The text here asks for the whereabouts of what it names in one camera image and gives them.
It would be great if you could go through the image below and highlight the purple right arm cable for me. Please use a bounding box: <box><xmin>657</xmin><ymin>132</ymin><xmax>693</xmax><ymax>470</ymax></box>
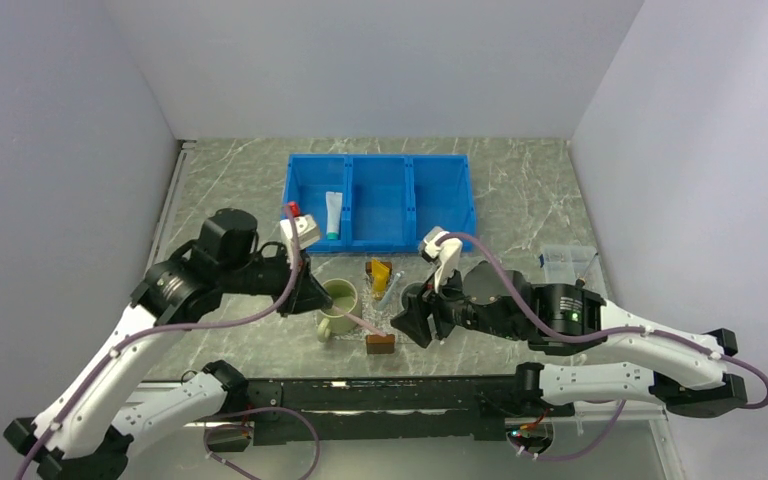
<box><xmin>433</xmin><ymin>231</ymin><xmax>768</xmax><ymax>463</ymax></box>

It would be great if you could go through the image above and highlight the cream ceramic mug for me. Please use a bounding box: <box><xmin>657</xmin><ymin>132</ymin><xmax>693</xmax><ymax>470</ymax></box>
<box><xmin>316</xmin><ymin>279</ymin><xmax>362</xmax><ymax>343</ymax></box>

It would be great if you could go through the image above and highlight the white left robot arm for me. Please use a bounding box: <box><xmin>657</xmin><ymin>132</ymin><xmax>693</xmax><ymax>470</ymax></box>
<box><xmin>4</xmin><ymin>203</ymin><xmax>332</xmax><ymax>479</ymax></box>

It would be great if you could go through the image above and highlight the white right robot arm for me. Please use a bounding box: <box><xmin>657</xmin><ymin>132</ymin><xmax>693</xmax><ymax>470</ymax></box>
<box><xmin>390</xmin><ymin>261</ymin><xmax>748</xmax><ymax>419</ymax></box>

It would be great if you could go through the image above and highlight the clear plastic parts box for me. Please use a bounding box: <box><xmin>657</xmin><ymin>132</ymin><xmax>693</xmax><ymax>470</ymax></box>
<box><xmin>539</xmin><ymin>244</ymin><xmax>601</xmax><ymax>284</ymax></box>

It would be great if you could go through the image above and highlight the blue middle storage bin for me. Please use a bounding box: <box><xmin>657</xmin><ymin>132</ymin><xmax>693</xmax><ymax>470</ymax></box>
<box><xmin>342</xmin><ymin>154</ymin><xmax>417</xmax><ymax>254</ymax></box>

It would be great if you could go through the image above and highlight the yellow toothpaste tube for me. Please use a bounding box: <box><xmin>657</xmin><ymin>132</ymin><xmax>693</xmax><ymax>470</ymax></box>
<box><xmin>366</xmin><ymin>258</ymin><xmax>392</xmax><ymax>300</ymax></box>

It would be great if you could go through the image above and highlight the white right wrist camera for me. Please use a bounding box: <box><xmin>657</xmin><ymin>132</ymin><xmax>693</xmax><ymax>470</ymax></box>
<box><xmin>418</xmin><ymin>226</ymin><xmax>463</xmax><ymax>293</ymax></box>

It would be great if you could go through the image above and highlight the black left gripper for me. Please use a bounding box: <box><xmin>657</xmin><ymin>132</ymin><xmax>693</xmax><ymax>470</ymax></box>
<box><xmin>220</xmin><ymin>239</ymin><xmax>333</xmax><ymax>317</ymax></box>

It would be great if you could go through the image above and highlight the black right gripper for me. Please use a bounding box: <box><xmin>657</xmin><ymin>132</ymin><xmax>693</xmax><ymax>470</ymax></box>
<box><xmin>391</xmin><ymin>256</ymin><xmax>524</xmax><ymax>346</ymax></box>

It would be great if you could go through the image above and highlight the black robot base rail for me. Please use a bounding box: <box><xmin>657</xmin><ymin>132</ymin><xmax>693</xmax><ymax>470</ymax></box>
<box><xmin>181</xmin><ymin>360</ymin><xmax>577</xmax><ymax>446</ymax></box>

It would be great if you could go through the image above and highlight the aluminium side rail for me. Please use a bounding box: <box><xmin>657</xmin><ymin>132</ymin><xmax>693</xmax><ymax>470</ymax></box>
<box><xmin>139</xmin><ymin>139</ymin><xmax>197</xmax><ymax>276</ymax></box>

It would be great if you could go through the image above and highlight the blue right storage bin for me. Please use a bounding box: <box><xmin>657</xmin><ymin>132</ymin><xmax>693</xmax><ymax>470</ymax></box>
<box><xmin>408</xmin><ymin>155</ymin><xmax>477</xmax><ymax>245</ymax></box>

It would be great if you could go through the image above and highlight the yellow black screwdriver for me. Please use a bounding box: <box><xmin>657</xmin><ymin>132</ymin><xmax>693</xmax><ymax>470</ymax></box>
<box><xmin>575</xmin><ymin>251</ymin><xmax>599</xmax><ymax>287</ymax></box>

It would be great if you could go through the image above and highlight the pink toothbrush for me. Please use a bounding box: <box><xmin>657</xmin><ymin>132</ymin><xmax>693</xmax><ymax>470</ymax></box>
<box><xmin>331</xmin><ymin>305</ymin><xmax>387</xmax><ymax>337</ymax></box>

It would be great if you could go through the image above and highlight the blue left storage bin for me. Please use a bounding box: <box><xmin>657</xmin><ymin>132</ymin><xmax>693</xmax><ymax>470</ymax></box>
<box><xmin>283</xmin><ymin>154</ymin><xmax>351</xmax><ymax>254</ymax></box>

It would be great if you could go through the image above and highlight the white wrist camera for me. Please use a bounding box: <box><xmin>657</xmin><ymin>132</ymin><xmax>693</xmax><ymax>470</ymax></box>
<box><xmin>279</xmin><ymin>201</ymin><xmax>323</xmax><ymax>254</ymax></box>
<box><xmin>418</xmin><ymin>226</ymin><xmax>463</xmax><ymax>293</ymax></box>

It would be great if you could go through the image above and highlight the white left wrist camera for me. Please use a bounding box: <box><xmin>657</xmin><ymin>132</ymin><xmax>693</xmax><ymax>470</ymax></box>
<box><xmin>279</xmin><ymin>201</ymin><xmax>323</xmax><ymax>254</ymax></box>

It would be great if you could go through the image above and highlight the white teal-capped toothpaste tube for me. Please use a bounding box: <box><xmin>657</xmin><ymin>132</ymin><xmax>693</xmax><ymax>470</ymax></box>
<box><xmin>325</xmin><ymin>191</ymin><xmax>343</xmax><ymax>240</ymax></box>

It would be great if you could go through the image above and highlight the blue storage bin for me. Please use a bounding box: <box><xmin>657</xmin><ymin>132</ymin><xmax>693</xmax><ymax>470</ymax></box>
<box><xmin>342</xmin><ymin>154</ymin><xmax>417</xmax><ymax>254</ymax></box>
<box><xmin>408</xmin><ymin>155</ymin><xmax>477</xmax><ymax>245</ymax></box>
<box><xmin>283</xmin><ymin>154</ymin><xmax>351</xmax><ymax>254</ymax></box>

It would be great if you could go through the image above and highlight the light blue toothbrush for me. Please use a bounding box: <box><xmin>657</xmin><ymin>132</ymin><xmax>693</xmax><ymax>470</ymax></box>
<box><xmin>375</xmin><ymin>271</ymin><xmax>404</xmax><ymax>311</ymax></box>

